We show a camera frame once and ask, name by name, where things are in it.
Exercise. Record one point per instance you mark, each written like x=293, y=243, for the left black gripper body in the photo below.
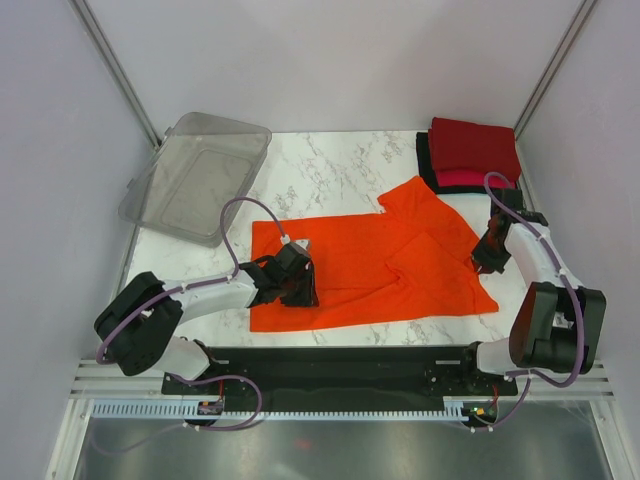
x=298, y=291

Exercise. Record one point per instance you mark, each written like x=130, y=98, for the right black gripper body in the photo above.
x=489, y=254

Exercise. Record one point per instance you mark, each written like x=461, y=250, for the orange t shirt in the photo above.
x=411, y=261

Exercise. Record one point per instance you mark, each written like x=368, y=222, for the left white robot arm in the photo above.
x=138, y=327

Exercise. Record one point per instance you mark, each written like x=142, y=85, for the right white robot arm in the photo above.
x=557, y=328

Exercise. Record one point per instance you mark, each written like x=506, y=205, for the pink folded shirt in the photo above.
x=468, y=178

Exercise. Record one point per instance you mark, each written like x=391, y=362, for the black folded shirt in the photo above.
x=427, y=173

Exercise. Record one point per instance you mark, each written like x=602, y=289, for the dark red folded shirt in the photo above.
x=461, y=145

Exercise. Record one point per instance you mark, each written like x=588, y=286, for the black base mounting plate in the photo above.
x=345, y=377

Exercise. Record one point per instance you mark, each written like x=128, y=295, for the clear plastic bin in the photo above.
x=203, y=162

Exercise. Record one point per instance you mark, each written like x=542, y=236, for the white slotted cable duct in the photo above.
x=196, y=410

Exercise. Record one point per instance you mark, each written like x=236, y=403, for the left aluminium rail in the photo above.
x=94, y=381

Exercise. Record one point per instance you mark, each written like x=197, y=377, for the right aluminium frame post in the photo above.
x=562, y=50

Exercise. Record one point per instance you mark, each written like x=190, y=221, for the aluminium frame post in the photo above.
x=562, y=50
x=101, y=43

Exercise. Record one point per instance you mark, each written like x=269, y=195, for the left aluminium frame post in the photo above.
x=101, y=43

